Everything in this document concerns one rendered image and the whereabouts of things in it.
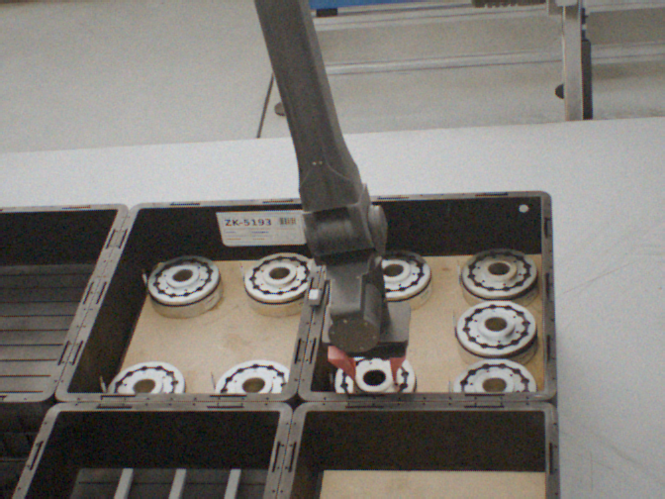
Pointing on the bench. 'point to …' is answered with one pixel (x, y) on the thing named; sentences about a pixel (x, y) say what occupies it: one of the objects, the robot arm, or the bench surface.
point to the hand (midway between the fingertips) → (374, 372)
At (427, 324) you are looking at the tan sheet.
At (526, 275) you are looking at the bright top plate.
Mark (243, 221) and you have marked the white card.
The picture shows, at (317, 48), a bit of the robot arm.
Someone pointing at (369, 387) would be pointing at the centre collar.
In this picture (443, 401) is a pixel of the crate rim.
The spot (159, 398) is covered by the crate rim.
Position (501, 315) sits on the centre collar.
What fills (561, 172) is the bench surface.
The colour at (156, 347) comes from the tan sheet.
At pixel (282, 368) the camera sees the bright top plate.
